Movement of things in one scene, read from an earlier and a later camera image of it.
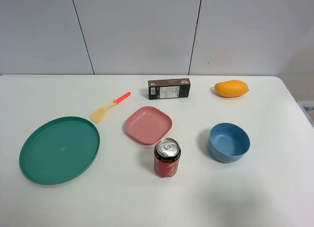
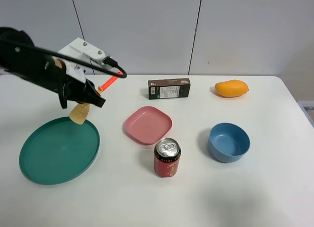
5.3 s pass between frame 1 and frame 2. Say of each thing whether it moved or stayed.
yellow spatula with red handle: moved
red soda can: stayed
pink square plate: stayed
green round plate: stayed
